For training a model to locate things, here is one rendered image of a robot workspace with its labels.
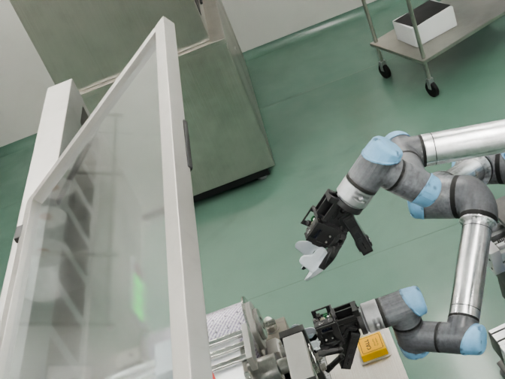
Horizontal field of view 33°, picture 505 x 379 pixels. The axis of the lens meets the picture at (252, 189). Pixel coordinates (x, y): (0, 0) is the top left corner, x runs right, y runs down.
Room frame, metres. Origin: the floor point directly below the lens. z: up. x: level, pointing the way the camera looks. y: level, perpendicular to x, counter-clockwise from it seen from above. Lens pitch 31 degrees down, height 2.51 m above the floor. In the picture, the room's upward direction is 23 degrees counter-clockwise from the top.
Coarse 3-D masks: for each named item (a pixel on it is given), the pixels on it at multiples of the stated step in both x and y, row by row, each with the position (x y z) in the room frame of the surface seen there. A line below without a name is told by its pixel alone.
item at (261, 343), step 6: (246, 306) 1.54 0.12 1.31; (252, 306) 1.57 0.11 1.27; (246, 312) 1.52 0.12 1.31; (252, 318) 1.50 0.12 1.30; (252, 324) 1.49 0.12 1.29; (252, 330) 1.48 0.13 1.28; (258, 336) 1.48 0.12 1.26; (258, 342) 1.47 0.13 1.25; (264, 342) 1.50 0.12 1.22; (264, 348) 1.48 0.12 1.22
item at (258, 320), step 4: (256, 308) 1.55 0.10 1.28; (252, 312) 1.53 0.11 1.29; (256, 312) 1.53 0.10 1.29; (256, 316) 1.52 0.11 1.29; (260, 316) 1.55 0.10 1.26; (256, 320) 1.51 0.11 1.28; (260, 320) 1.52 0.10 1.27; (256, 324) 1.50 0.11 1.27; (260, 324) 1.50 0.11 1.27; (260, 328) 1.50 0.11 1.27; (264, 328) 1.53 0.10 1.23; (260, 332) 1.49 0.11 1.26; (264, 332) 1.50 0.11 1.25; (264, 336) 1.49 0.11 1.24
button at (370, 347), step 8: (368, 336) 1.70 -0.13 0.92; (376, 336) 1.68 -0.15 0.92; (360, 344) 1.68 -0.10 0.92; (368, 344) 1.67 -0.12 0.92; (376, 344) 1.65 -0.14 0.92; (384, 344) 1.64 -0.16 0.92; (360, 352) 1.65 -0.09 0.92; (368, 352) 1.64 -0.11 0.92; (376, 352) 1.63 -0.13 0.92; (384, 352) 1.63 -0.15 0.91; (368, 360) 1.64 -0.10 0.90
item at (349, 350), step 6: (348, 336) 1.55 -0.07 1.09; (354, 336) 1.54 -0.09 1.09; (348, 342) 1.54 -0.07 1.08; (354, 342) 1.53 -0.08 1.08; (348, 348) 1.54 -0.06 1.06; (354, 348) 1.53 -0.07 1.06; (348, 354) 1.53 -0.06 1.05; (354, 354) 1.53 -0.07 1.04; (342, 360) 1.54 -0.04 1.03; (348, 360) 1.54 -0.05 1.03; (342, 366) 1.54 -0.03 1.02; (348, 366) 1.53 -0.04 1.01
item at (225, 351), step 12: (228, 336) 1.28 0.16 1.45; (240, 336) 1.28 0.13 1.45; (216, 348) 1.29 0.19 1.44; (228, 348) 1.25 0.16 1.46; (240, 348) 1.24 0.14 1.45; (252, 348) 1.24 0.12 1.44; (216, 360) 1.25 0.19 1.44; (228, 360) 1.22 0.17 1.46; (240, 360) 1.21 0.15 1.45; (252, 360) 1.20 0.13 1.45; (216, 372) 1.22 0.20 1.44; (228, 372) 1.21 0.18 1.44
